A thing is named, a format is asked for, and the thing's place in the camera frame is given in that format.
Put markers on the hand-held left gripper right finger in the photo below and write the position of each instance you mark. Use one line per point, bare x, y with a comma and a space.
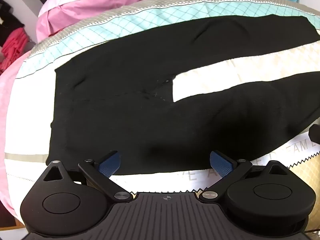
221, 165

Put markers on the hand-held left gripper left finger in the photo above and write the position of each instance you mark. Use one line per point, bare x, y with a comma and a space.
109, 163

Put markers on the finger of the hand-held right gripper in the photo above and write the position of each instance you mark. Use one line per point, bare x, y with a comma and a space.
315, 133

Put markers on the black pants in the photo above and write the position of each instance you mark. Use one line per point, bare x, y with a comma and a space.
125, 92

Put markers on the pink bed sheet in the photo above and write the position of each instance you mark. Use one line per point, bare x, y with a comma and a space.
7, 87

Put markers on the patterned beige teal quilt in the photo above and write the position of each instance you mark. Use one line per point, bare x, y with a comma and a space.
150, 22

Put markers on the stack of red clothes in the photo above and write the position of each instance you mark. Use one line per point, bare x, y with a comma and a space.
15, 47

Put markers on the pink floral pillow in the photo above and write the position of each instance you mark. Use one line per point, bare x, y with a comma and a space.
87, 7

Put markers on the black clothes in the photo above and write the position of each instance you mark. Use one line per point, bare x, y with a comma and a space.
8, 17

